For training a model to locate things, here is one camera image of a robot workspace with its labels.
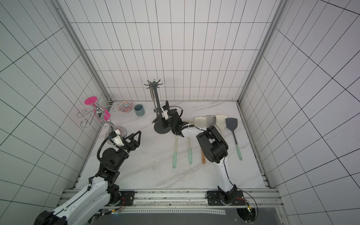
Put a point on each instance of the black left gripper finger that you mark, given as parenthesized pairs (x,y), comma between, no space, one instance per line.
(134,137)
(132,145)

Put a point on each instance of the grey metal utensil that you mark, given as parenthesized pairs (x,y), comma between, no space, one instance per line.
(152,96)

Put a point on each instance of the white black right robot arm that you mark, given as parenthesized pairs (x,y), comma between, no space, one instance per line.
(212,144)

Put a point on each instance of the cream utensil dark wood handle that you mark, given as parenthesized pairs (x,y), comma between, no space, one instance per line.
(210,120)

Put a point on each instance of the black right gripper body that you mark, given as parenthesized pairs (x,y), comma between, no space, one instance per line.
(171,114)

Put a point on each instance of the grey utensil rack stand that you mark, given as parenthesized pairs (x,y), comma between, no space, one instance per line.
(159,122)

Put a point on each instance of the grey utensil mint handle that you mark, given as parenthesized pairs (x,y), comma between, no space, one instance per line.
(158,115)

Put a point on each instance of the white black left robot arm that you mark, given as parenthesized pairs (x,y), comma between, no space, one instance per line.
(101,190)

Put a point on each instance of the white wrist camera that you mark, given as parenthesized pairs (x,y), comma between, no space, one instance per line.
(165,113)
(115,138)

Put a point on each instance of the teal ceramic cup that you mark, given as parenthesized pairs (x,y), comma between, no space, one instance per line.
(139,110)

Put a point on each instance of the cream spatula light wood handle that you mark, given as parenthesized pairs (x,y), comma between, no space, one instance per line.
(221,122)

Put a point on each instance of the chrome wine glass holder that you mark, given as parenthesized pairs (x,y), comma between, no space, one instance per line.
(87,118)

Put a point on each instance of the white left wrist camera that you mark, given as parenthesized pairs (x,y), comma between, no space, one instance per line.
(115,138)

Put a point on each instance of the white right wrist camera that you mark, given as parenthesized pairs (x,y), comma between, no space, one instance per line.
(165,113)

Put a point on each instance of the cream spatula mint handle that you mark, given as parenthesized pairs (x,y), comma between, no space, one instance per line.
(190,159)

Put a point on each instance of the pink plastic wine glass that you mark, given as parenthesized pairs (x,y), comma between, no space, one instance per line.
(100,112)

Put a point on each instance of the grey spatula mint handle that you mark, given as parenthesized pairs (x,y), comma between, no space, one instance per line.
(232,124)

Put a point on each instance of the cream spoon mint handle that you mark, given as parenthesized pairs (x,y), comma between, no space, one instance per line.
(174,162)

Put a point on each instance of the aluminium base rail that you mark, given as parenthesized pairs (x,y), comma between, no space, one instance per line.
(167,200)

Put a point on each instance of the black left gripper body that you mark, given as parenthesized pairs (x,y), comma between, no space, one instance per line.
(129,143)

